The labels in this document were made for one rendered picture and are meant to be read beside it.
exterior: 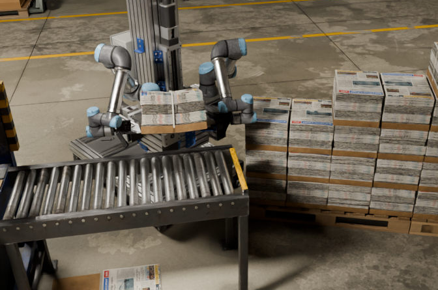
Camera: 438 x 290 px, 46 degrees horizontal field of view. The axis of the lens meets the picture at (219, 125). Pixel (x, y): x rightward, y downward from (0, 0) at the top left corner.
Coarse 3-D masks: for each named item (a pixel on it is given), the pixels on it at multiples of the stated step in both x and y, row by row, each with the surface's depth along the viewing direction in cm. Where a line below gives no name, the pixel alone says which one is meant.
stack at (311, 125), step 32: (256, 96) 373; (256, 128) 344; (288, 128) 347; (320, 128) 336; (352, 128) 332; (384, 128) 329; (256, 160) 356; (288, 160) 351; (320, 160) 347; (352, 160) 343; (384, 160) 339; (256, 192) 371; (288, 192) 366; (320, 192) 361; (352, 192) 356; (384, 192) 351; (320, 224) 374; (352, 224) 371
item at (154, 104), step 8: (144, 96) 296; (152, 96) 298; (160, 96) 298; (144, 104) 299; (152, 104) 298; (160, 104) 299; (144, 112) 298; (152, 112) 299; (160, 112) 299; (144, 120) 299; (152, 120) 300; (160, 120) 300
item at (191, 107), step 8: (184, 96) 300; (192, 96) 300; (200, 96) 302; (184, 104) 301; (192, 104) 301; (200, 104) 302; (184, 112) 301; (192, 112) 302; (200, 112) 303; (184, 120) 303; (192, 120) 303; (200, 120) 304
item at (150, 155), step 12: (120, 156) 313; (132, 156) 313; (144, 156) 313; (156, 156) 313; (192, 156) 317; (204, 156) 318; (228, 156) 321; (12, 168) 305; (24, 168) 305; (36, 168) 305; (48, 168) 306; (60, 168) 307; (72, 168) 308; (84, 168) 309; (12, 180) 306; (36, 180) 308; (48, 180) 310; (60, 180) 311
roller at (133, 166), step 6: (132, 162) 307; (132, 168) 302; (132, 174) 297; (132, 180) 292; (132, 186) 286; (132, 192) 282; (138, 192) 285; (132, 198) 277; (138, 198) 280; (132, 204) 273; (138, 204) 275
